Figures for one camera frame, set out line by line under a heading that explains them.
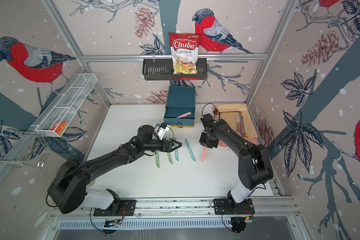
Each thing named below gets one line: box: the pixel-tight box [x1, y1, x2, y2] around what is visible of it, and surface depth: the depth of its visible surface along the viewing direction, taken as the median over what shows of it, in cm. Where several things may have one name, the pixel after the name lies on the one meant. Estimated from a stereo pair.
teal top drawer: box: [163, 106, 196, 126], surface depth 93 cm
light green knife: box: [155, 150, 160, 169], surface depth 92 cm
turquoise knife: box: [184, 138, 196, 162], surface depth 96 cm
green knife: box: [167, 152, 174, 164], surface depth 93 cm
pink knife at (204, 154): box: [201, 146, 207, 162], surface depth 87 cm
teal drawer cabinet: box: [163, 86, 196, 126], surface depth 94 cm
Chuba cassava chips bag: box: [168, 32, 201, 75], surface depth 85 cm
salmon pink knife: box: [176, 112, 192, 119], surface depth 94 cm
